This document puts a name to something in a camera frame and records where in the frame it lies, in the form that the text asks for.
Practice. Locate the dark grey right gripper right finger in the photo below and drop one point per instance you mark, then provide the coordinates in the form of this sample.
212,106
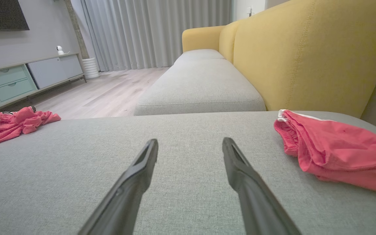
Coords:
256,202

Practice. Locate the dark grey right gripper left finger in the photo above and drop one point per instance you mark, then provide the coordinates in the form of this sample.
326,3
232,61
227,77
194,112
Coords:
126,195

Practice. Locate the red elastic waist shorts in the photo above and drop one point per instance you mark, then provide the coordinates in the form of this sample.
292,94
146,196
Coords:
338,150

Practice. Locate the red white sports jersey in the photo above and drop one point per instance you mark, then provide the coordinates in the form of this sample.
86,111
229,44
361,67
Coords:
11,127

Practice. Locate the long grey sofa seat cushion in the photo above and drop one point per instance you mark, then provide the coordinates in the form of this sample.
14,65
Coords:
201,85

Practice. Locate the white ribbed floor vase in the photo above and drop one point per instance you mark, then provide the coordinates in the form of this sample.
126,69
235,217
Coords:
90,68

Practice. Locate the low tv cabinet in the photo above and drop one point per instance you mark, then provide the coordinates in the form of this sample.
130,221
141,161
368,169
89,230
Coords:
54,70

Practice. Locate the grey cabinet door panel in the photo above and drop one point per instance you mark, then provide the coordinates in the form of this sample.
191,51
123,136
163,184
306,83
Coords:
54,70

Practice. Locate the mint green cabinet drawer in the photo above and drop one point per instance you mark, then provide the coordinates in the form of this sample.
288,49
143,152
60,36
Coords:
15,89
7,75

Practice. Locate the wide yellow sofa back cushion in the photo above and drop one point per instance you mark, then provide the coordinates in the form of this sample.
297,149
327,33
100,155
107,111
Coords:
305,55

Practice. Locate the small grey sofa seat cushion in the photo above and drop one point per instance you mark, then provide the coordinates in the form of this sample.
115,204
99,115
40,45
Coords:
199,54

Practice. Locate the narrow yellow sofa back cushion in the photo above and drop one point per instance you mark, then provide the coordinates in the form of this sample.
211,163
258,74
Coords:
228,42

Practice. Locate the grey pleated curtain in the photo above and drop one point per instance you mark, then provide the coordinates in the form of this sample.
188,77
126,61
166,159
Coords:
155,32

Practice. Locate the yellow sofa end cushion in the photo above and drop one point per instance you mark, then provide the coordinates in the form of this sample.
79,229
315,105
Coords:
201,37

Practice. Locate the small white home camera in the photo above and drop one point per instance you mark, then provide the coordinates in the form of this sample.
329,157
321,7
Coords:
59,50

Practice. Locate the white wall plug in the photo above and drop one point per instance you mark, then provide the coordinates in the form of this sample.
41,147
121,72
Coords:
249,11

